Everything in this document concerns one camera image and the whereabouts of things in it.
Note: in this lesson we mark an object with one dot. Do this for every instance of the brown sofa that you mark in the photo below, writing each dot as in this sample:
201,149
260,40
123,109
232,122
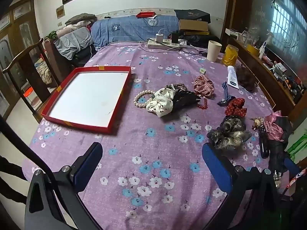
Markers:
54,57

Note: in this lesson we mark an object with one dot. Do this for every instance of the grey jacket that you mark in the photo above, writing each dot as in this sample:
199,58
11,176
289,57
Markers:
72,42

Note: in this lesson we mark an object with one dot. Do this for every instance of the yellow bag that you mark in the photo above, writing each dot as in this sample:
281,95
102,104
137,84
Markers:
230,55

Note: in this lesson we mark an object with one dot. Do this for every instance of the wooden side shelf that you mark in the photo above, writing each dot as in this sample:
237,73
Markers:
263,76

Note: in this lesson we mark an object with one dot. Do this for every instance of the pile of folded clothes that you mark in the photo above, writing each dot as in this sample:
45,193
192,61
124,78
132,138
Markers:
81,18

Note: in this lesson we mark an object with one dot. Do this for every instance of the white power strip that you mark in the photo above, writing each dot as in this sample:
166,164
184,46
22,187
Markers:
158,44

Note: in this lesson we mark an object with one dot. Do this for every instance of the black garment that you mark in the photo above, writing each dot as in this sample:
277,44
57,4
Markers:
84,54

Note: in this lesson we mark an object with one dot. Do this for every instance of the small wall plaque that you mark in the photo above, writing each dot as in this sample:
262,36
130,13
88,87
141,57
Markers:
60,12

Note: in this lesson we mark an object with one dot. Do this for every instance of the red plastic stool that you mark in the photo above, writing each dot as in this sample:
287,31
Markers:
28,91

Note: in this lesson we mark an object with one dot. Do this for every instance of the red plaid scrunchie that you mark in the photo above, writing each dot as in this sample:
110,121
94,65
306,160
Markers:
203,86

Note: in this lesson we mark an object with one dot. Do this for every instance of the blue plaid quilt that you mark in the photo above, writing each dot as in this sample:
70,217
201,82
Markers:
132,28

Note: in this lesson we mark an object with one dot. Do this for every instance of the white polka dot scrunchie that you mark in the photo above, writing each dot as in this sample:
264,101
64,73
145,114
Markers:
160,103

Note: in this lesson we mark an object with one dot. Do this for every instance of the white box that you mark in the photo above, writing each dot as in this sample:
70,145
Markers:
233,33

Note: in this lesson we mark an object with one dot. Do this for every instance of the wooden glass-door cabinet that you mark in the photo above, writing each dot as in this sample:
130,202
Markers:
26,28

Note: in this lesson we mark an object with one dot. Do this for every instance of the dark wooden chair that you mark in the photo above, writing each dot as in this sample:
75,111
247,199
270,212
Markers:
26,69

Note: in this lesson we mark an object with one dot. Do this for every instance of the green plant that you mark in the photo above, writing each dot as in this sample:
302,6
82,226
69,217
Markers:
52,35

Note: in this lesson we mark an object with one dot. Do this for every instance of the red polka dot bow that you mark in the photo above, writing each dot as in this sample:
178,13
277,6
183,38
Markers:
236,107

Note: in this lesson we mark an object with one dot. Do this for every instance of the black plastic bag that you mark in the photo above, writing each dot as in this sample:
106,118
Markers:
199,39

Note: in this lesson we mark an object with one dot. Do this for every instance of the white spray bottle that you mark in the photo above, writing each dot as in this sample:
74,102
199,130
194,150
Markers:
262,49

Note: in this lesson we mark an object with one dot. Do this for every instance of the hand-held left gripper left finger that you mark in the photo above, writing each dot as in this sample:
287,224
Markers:
87,165

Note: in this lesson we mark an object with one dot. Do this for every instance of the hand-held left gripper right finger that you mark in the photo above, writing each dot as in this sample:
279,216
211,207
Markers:
215,167

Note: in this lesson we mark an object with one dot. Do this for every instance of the small paper tag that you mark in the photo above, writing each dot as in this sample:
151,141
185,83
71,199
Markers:
203,70

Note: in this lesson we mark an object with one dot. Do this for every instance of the brown cardboard box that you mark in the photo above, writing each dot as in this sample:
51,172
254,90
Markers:
193,25

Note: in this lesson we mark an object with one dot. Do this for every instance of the white tube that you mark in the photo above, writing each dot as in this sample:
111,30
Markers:
233,76

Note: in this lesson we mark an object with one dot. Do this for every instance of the black charger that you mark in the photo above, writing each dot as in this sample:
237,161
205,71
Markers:
175,37

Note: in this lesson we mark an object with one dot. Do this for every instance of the white charger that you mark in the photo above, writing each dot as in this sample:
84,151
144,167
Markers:
159,37

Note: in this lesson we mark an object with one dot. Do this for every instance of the purple floral tablecloth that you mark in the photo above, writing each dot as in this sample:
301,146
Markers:
148,148

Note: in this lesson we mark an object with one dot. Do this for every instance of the black gift box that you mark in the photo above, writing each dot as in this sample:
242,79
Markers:
191,14

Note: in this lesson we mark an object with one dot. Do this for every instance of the floral blanket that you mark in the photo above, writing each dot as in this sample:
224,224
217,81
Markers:
44,73

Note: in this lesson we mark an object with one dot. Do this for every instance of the red flat box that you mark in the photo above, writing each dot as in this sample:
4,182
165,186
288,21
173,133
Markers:
145,14

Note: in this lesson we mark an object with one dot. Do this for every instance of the red shallow cardboard box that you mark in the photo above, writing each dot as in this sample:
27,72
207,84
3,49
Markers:
88,95

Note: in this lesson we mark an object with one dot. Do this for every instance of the brown furry scrunchie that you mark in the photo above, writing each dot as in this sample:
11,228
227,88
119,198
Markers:
247,79

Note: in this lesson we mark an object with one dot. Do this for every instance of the beige cup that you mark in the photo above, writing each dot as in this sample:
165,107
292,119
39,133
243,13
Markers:
213,51

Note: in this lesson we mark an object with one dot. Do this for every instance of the pink and black umbrella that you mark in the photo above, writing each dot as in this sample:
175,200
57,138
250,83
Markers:
275,127

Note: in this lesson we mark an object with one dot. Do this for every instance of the dark olive scrunchie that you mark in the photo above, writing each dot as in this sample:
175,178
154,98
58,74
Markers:
230,131

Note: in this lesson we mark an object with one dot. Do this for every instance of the glass jug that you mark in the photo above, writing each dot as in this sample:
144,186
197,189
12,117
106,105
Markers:
249,38

